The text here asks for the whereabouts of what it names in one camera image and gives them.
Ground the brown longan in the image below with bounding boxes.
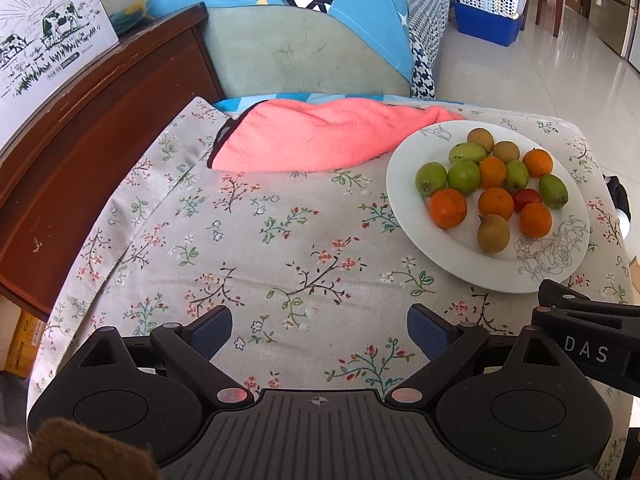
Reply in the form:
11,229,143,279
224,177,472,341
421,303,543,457
492,141,522,163
476,214,511,253
467,128,495,151

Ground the orange mandarin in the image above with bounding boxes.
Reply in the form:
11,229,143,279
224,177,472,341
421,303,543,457
478,187,515,221
479,156,508,189
429,188,468,229
522,148,554,178
519,202,553,238

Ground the blue plastic bin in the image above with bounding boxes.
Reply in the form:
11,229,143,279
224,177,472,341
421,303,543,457
454,2,526,47

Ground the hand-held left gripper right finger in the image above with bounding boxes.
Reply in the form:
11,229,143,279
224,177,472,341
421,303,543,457
385,304,573,406

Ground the red cherry tomato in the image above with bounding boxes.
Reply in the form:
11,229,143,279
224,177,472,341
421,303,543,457
512,188,542,211

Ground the white plate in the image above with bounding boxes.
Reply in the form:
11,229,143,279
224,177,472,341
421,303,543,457
386,120,592,294

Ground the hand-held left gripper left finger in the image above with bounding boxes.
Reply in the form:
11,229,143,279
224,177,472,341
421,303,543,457
75,305,255,407

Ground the white printed carton box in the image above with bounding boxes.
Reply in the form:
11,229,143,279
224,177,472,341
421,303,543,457
0,0,121,148

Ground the blue checked sheet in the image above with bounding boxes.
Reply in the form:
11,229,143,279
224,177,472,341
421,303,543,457
212,91,466,111

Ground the pink towel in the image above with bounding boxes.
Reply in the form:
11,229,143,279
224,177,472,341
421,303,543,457
207,99,468,173

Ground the steel refrigerator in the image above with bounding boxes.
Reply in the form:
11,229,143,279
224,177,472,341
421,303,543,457
590,0,640,72

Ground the green sofa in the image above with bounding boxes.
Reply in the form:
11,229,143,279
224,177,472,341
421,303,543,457
202,2,416,98

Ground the green jujube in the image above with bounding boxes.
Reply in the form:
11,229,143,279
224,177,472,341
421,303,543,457
415,161,448,197
446,159,482,190
504,160,530,192
538,173,569,209
448,142,488,163

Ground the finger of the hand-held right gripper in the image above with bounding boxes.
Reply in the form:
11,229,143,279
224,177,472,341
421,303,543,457
537,279,640,317

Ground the brown fuzzy cloth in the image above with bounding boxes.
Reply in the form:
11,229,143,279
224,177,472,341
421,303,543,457
10,419,162,480

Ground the dark wooden headboard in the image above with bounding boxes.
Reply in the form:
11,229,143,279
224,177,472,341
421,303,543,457
0,2,226,323

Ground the yellow cardboard box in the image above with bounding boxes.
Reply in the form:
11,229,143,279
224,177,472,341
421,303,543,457
0,310,48,376

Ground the houndstooth cloth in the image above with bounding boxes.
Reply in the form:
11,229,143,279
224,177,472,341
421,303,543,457
402,0,461,101

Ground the floral tablecloth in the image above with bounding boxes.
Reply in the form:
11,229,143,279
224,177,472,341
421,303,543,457
25,96,633,480

